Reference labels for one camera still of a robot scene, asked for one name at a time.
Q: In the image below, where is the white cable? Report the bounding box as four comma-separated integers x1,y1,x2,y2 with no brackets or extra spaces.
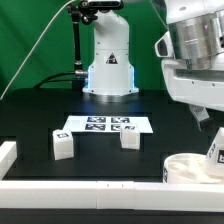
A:
0,0,76,101

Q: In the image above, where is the white marker sheet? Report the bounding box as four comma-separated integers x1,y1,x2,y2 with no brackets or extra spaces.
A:
63,115,153,133

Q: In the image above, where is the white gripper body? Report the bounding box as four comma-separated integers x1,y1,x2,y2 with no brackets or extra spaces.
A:
154,32,224,112

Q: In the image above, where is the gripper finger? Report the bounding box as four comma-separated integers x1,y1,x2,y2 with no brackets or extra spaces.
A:
189,105,214,132

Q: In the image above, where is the white round stool seat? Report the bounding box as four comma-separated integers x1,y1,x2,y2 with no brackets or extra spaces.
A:
163,153,224,184

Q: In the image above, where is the black cable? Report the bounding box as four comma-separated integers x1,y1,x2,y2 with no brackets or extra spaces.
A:
33,71,84,89

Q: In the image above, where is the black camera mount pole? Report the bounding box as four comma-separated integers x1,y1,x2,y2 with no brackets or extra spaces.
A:
67,3,84,92

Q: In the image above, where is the black camera on mount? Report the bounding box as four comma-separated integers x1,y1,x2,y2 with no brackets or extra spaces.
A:
80,0,124,10

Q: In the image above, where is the green backdrop curtain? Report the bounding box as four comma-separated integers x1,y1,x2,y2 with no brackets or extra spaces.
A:
0,0,224,101

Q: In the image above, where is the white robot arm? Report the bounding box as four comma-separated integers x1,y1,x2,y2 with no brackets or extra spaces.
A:
84,0,224,129

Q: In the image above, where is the white left rail block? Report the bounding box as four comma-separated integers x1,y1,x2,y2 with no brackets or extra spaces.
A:
0,141,17,181

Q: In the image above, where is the white front rail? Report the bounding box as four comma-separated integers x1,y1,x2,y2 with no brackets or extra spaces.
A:
0,181,224,212

